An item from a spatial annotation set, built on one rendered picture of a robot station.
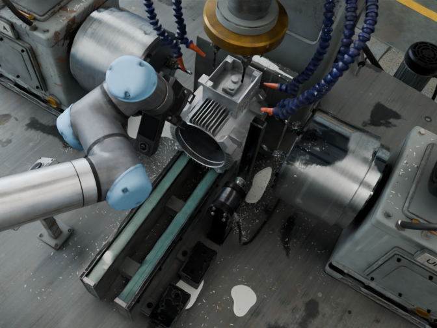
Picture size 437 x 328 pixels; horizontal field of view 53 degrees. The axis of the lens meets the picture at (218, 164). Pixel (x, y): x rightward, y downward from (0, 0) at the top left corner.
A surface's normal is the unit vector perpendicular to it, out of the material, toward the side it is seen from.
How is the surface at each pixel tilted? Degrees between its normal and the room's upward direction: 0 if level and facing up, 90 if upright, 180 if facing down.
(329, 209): 77
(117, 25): 2
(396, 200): 0
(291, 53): 90
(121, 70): 30
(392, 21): 0
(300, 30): 90
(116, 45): 25
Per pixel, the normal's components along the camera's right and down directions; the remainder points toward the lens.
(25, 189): 0.39, -0.38
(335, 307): 0.09, -0.51
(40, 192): 0.50, -0.08
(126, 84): -0.18, -0.08
